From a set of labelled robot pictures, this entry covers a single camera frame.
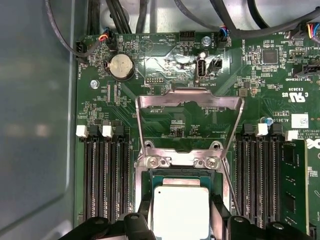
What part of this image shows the open grey PC case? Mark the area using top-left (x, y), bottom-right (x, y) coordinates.
top-left (0, 0), bottom-right (320, 240)

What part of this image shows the thin wire locking lever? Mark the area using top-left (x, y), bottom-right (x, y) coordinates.
top-left (221, 157), bottom-right (242, 217)

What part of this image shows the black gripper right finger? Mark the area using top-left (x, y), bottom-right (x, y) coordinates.
top-left (211, 197), bottom-right (308, 240)

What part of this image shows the silver topped CPU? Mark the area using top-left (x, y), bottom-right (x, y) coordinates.
top-left (149, 174), bottom-right (213, 240)

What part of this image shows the black square chip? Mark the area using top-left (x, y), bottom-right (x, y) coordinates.
top-left (261, 48), bottom-right (279, 65)

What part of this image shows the silver coin cell battery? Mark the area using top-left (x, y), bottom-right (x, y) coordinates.
top-left (103, 51), bottom-right (136, 81)

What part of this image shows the green motherboard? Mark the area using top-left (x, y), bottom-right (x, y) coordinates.
top-left (73, 29), bottom-right (320, 240)

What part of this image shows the internal USB port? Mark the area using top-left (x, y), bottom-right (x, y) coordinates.
top-left (195, 56), bottom-right (209, 83)

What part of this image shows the CPU socket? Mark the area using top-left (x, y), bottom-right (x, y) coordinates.
top-left (133, 139), bottom-right (232, 240)

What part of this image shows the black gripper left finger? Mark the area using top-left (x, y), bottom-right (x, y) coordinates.
top-left (72, 192), bottom-right (157, 240)

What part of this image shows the installed RAM stick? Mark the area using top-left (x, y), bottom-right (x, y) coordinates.
top-left (278, 139), bottom-right (310, 236)

